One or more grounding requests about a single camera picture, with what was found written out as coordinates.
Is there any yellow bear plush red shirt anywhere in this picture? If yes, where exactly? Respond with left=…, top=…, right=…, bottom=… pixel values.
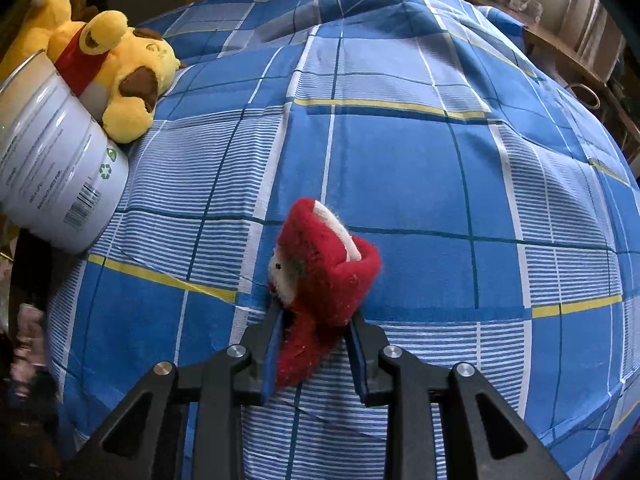
left=47, top=10, right=182, bottom=144

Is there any blue plaid blanket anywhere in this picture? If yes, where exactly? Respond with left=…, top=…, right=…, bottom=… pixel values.
left=45, top=0, right=640, bottom=480

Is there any pale striped curtain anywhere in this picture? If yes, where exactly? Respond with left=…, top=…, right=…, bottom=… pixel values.
left=567, top=0, right=628, bottom=78

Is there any white metal can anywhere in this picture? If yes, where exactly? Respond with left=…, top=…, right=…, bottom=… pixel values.
left=0, top=49, right=130, bottom=254

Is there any wooden desk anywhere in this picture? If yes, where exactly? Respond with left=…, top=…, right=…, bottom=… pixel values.
left=447, top=0, right=631, bottom=111

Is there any white metal stool frame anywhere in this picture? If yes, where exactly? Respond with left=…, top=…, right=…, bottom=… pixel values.
left=567, top=81, right=602, bottom=111

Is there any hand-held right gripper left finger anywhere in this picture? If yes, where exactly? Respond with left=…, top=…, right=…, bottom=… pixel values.
left=60, top=302, right=285, bottom=480

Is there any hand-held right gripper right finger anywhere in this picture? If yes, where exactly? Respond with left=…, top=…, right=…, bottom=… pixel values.
left=349, top=314, right=571, bottom=480

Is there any red plush toy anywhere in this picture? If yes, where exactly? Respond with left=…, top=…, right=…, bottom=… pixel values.
left=267, top=197, right=383, bottom=388

